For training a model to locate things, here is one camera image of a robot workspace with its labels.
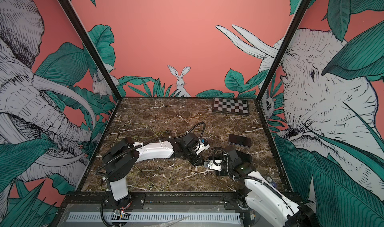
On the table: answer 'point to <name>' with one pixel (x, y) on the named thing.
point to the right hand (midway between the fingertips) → (215, 156)
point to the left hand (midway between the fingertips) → (206, 162)
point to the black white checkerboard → (238, 106)
